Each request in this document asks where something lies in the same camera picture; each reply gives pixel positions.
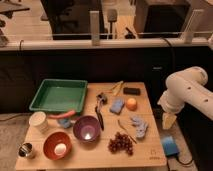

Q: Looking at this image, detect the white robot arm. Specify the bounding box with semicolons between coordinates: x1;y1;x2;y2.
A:
157;66;213;130

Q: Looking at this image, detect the green plastic tray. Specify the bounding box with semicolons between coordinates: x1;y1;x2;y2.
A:
29;79;88;113

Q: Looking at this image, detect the light blue crumpled cloth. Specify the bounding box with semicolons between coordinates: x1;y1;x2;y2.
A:
131;116;148;139

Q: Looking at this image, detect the blue box on floor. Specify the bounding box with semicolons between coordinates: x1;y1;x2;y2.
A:
161;136;179;157

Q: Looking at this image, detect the orange fruit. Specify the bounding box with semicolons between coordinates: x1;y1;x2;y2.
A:
125;98;137;111

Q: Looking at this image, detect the thin brown stick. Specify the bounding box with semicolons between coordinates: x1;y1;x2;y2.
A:
117;119;137;144

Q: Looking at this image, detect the bunch of red grapes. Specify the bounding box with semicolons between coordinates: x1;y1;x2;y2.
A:
108;132;133;156

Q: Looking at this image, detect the black can opener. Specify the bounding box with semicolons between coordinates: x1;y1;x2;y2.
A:
95;93;107;129

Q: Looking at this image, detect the purple bowl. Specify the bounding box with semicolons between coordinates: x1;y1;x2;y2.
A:
73;115;100;142

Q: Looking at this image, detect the red sausage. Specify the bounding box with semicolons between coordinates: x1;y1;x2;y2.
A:
48;110;76;119

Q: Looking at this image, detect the small blue cloth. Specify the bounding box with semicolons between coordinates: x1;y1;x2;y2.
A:
58;118;72;129

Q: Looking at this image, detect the white egg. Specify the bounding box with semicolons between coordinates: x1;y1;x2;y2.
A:
54;143;66;155

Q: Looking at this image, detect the red bowl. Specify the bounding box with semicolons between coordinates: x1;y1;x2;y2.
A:
43;132;72;160

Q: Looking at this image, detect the white cup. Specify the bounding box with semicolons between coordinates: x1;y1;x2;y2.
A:
29;111;48;133

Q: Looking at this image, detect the small metal cup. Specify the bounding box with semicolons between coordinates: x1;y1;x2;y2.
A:
18;143;35;159

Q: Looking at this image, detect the white right rail post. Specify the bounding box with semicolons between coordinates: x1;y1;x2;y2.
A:
181;9;204;44

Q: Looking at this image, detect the white rail post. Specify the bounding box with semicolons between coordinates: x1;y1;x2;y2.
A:
90;11;100;46
181;9;204;44

